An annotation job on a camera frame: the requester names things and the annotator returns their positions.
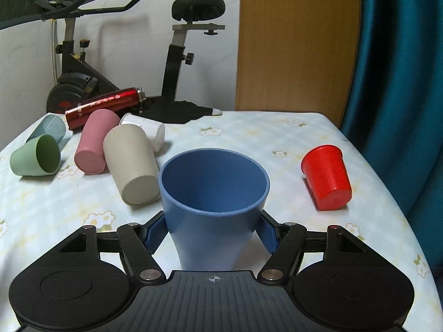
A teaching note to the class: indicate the red small plastic cup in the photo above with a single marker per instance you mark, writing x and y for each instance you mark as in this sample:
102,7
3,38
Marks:
327,177

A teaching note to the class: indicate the black cloth glove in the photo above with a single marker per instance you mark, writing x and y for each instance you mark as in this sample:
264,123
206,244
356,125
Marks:
174,112

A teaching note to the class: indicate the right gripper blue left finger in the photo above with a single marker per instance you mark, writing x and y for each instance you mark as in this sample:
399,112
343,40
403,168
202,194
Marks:
138,244

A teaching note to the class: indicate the light blue plastic cup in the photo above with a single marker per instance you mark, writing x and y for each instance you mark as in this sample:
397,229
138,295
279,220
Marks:
52,125

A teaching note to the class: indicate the black exercise bike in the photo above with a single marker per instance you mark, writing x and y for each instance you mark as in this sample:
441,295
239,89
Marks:
102,52

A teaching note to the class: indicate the beige plastic cup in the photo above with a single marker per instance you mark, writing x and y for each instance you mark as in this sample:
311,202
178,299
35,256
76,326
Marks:
131,162

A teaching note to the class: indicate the green plastic cup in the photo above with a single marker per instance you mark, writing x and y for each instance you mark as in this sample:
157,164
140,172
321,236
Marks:
39,156

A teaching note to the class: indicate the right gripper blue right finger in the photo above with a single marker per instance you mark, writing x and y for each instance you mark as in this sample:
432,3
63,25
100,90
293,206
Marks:
285,244

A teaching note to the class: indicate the wooden wardrobe panel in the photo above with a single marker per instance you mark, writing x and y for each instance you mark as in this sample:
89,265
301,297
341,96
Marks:
297,55

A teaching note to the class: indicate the red metal thermos bottle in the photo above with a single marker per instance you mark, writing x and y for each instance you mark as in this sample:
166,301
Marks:
115,101

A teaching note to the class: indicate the teal curtain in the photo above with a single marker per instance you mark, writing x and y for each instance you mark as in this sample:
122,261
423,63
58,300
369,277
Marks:
394,110

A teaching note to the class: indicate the pink plastic cup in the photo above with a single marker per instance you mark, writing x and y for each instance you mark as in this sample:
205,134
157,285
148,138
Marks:
89,157

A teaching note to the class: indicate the white plastic cup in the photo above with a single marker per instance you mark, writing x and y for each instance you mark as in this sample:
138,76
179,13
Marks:
154,130

